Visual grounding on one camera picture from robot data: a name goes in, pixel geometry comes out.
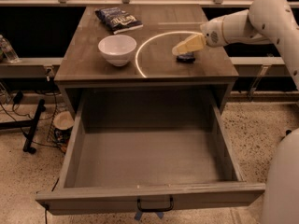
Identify black table leg left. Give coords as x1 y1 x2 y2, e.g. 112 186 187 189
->
23 99 46 154

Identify black power adapter cable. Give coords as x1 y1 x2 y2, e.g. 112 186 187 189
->
0 90 60 147

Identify open grey top drawer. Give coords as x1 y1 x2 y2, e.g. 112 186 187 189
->
36 89 265 215

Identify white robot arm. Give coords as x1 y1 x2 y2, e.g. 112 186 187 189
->
172 0 299 224

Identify grey wooden cabinet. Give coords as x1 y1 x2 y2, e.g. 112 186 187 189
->
55 5 238 111

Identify clear plastic water bottle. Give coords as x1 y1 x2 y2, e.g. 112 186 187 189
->
0 35 20 63

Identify paper cup on floor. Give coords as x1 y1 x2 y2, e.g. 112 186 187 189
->
53 111 74 144

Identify dark blue rxbar wrapper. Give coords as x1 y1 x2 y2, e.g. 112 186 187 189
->
177 54 195 63

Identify blue tape strips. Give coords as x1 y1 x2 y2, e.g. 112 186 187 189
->
134 211 164 221

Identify white ceramic bowl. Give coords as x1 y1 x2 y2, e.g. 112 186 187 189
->
98 35 136 67

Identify blue kettle chips bag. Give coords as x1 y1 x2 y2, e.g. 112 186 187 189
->
94 7 143 35

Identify black drawer handle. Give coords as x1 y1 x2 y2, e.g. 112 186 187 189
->
136 196 174 213

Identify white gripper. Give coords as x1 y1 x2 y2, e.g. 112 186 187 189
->
172 18 225 55

